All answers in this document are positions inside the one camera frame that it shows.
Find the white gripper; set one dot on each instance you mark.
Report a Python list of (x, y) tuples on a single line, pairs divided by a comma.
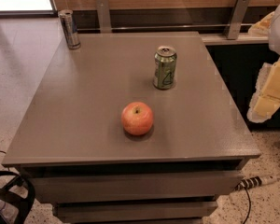
[(266, 98)]

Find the red apple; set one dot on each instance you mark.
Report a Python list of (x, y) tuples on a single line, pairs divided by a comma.
[(137, 118)]

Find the green soda can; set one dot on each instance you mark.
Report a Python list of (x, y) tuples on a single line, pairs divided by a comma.
[(165, 63)]

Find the silver blue redbull can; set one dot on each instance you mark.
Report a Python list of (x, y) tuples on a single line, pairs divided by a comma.
[(69, 28)]

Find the upper grey drawer front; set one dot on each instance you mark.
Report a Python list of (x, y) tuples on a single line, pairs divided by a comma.
[(108, 188)]

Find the grey drawer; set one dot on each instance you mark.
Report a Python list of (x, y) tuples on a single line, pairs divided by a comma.
[(108, 188), (134, 212)]

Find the lower grey drawer front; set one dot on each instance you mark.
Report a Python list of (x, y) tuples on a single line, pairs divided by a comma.
[(134, 212)]

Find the grey drawer cabinet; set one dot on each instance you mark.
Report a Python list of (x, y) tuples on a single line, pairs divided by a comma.
[(73, 126)]

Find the right metal wall bracket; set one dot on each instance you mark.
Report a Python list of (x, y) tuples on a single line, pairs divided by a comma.
[(233, 28)]

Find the metal wall bracket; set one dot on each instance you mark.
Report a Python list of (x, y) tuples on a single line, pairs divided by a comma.
[(233, 28), (103, 13)]

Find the black white striped cable connector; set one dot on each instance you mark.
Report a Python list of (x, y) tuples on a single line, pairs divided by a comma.
[(256, 181)]

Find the left metal wall bracket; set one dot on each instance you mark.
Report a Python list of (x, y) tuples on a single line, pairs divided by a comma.
[(103, 13)]

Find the black bag with straps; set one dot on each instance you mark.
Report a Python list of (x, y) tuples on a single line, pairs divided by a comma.
[(14, 209)]

